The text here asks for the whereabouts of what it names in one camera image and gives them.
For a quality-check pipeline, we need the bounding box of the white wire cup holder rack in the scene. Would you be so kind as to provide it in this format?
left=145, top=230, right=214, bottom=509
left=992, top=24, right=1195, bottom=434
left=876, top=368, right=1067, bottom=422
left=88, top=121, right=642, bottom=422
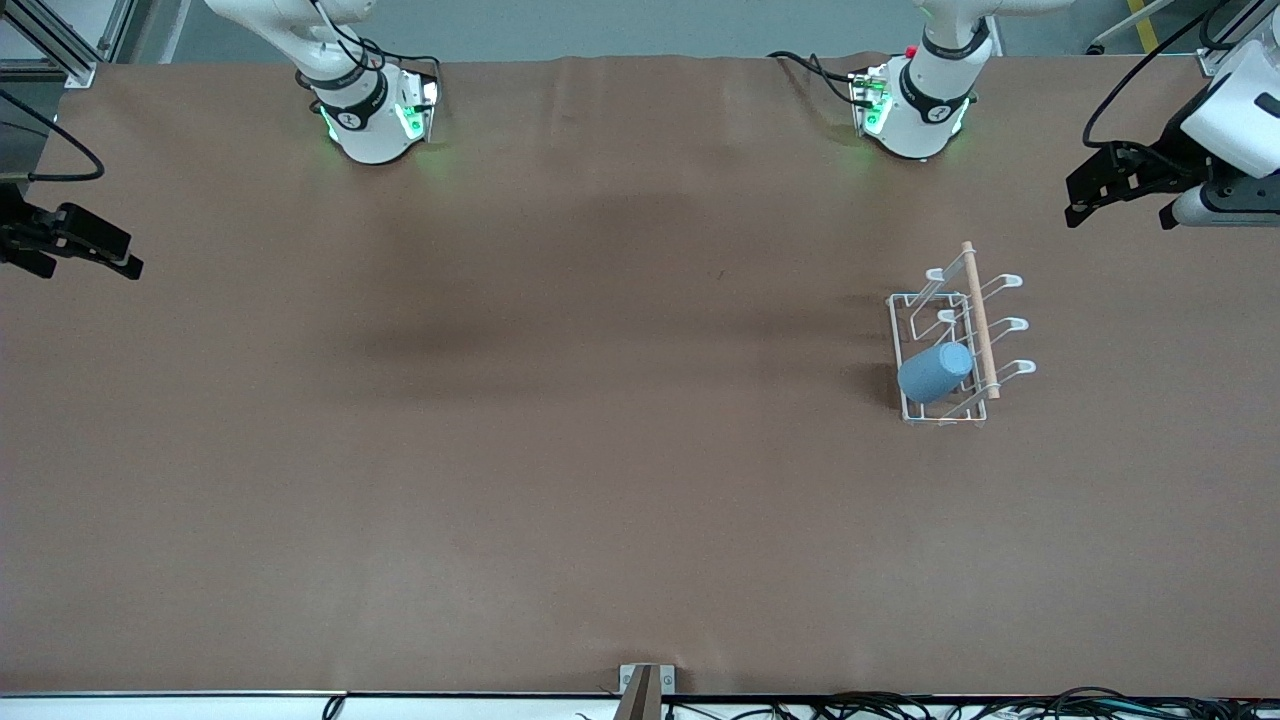
left=887, top=241, right=1037, bottom=428

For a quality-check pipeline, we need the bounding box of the blue cup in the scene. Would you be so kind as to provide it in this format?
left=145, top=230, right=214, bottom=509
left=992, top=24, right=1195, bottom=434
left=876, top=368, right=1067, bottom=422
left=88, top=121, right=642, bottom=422
left=897, top=342, right=973, bottom=405

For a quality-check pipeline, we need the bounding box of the aluminium frame post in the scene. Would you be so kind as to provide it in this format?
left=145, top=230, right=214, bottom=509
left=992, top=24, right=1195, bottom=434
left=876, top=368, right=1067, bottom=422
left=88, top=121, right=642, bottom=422
left=1195, top=0, right=1280, bottom=79
left=0, top=0, right=136, bottom=89

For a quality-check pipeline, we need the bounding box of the black left arm base cable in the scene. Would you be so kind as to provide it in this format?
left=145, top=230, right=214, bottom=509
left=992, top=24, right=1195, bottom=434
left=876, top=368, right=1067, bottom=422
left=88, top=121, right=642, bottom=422
left=768, top=50, right=863, bottom=106

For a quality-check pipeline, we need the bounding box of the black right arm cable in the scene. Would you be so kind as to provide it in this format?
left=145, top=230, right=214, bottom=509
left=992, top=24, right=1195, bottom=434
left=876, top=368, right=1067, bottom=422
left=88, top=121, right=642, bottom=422
left=300, top=0, right=443, bottom=96

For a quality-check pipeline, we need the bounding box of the grey metal bracket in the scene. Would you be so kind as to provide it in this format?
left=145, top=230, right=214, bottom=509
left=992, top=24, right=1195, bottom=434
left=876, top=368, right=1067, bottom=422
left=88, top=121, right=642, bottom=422
left=618, top=664, right=677, bottom=720

